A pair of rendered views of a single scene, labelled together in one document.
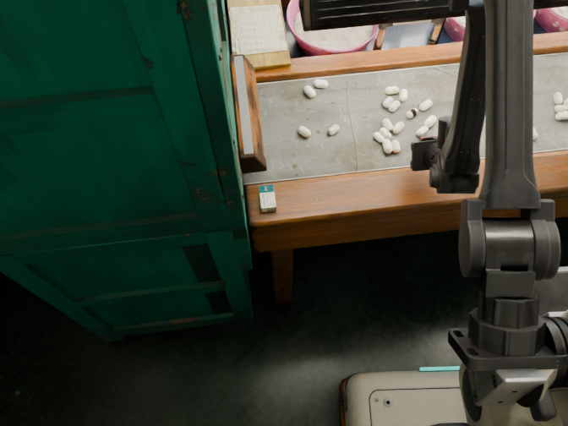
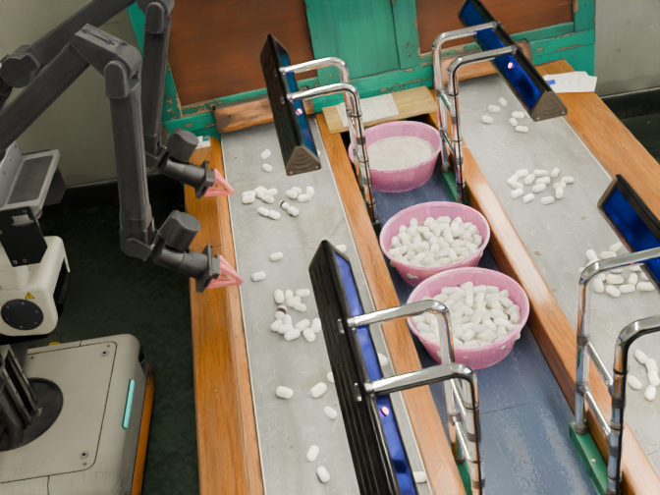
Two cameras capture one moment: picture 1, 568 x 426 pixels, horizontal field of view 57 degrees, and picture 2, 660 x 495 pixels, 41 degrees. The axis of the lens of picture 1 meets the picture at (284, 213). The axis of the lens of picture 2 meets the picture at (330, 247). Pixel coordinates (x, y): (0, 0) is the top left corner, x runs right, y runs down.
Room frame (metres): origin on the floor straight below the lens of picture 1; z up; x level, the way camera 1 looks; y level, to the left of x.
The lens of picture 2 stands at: (1.04, -2.31, 2.08)
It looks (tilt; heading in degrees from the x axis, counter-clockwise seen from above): 37 degrees down; 94
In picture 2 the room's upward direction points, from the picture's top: 11 degrees counter-clockwise
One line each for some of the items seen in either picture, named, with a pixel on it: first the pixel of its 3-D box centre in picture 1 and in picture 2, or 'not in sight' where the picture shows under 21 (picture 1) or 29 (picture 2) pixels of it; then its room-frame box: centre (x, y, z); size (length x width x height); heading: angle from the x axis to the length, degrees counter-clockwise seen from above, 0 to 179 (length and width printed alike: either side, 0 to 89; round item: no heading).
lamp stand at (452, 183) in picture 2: not in sight; (478, 119); (1.34, -0.30, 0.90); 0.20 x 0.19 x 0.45; 97
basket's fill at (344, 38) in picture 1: (332, 30); (397, 162); (1.12, -0.15, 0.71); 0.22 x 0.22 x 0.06
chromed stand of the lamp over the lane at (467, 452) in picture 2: not in sight; (417, 434); (1.05, -1.31, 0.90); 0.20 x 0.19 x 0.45; 97
